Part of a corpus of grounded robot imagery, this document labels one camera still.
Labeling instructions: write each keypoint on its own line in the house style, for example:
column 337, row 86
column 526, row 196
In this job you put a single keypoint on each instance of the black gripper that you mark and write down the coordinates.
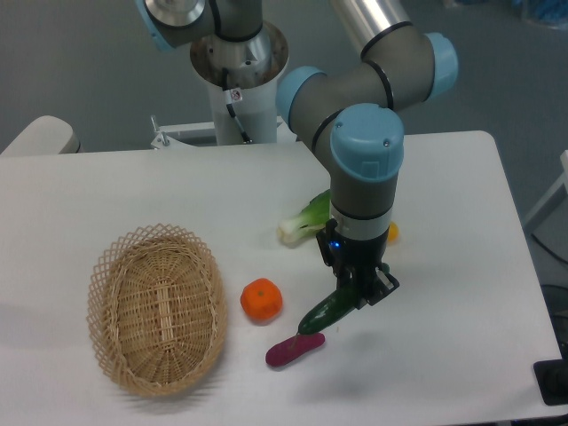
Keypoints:
column 373, row 279

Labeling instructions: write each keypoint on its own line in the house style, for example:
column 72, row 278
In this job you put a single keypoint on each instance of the green cucumber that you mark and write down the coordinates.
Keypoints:
column 328, row 311

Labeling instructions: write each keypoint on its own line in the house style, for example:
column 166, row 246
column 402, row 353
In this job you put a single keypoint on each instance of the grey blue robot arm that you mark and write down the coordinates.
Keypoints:
column 349, row 122

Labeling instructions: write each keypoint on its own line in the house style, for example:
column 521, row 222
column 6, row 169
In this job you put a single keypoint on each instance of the yellow lemon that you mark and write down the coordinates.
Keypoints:
column 393, row 233

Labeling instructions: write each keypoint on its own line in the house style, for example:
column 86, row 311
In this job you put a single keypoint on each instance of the green bok choy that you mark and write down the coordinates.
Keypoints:
column 311, row 219

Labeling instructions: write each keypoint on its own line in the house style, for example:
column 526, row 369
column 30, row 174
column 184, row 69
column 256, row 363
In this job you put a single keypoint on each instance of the orange tangerine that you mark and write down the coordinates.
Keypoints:
column 261, row 300

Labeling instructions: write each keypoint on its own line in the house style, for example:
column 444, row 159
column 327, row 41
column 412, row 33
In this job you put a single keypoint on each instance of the purple sweet potato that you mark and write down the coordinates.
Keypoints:
column 293, row 348

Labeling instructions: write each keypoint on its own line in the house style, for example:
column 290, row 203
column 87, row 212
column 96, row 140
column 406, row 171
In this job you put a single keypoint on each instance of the woven wicker basket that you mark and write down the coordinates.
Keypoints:
column 157, row 314

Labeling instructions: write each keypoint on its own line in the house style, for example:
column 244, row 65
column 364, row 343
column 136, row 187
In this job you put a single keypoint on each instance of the black device at table edge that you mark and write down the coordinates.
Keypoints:
column 551, row 377

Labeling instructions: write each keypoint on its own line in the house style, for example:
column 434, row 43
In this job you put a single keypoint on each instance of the white chair armrest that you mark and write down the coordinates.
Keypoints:
column 46, row 135

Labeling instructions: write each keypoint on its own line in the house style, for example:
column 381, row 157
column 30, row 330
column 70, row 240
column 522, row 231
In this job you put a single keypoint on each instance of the white metal frame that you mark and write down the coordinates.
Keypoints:
column 549, row 201

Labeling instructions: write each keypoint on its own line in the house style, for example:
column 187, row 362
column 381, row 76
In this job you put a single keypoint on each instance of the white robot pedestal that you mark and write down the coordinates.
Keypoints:
column 241, row 80

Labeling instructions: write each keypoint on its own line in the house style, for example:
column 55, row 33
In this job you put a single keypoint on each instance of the white base bracket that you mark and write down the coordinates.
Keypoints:
column 203, row 134

